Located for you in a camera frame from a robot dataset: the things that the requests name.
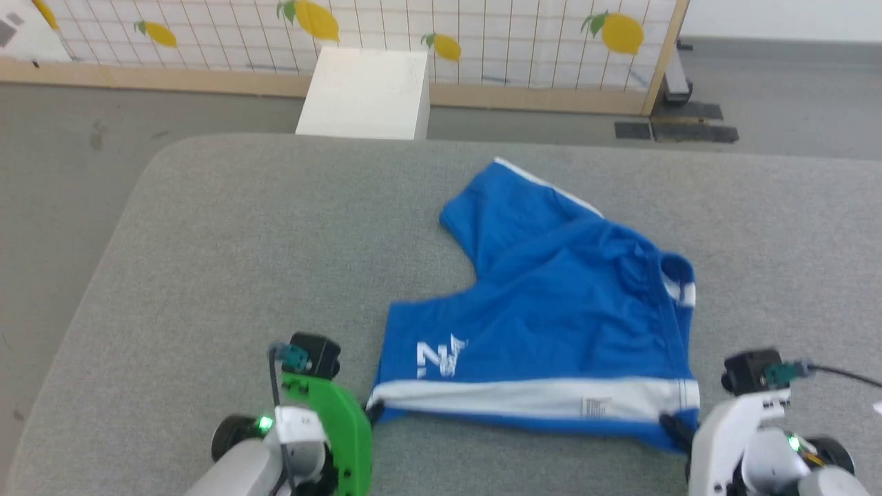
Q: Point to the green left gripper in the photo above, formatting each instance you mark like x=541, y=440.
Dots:
x=344, y=434

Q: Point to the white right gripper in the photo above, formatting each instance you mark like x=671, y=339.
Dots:
x=720, y=441

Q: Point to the blue shorts with white band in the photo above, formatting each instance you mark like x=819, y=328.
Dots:
x=551, y=310

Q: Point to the grey fabric sofa cushion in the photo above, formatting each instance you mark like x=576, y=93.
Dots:
x=241, y=262

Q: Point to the small black floor patch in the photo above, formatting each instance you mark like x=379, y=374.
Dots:
x=632, y=130

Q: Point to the white rectangular box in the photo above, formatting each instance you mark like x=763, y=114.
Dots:
x=365, y=93

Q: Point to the grey metal partition foot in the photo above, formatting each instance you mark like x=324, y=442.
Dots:
x=677, y=76

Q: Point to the lemon print partition screen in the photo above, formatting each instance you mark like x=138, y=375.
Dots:
x=537, y=41

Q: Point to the white board panel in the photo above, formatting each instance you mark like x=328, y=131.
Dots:
x=34, y=38

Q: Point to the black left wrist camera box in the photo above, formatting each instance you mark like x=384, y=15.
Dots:
x=315, y=355

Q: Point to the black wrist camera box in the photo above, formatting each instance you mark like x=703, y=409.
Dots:
x=747, y=372
x=315, y=355

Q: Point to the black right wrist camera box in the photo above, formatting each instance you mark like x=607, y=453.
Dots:
x=747, y=372

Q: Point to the black floor base plate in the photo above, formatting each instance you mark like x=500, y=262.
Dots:
x=692, y=131

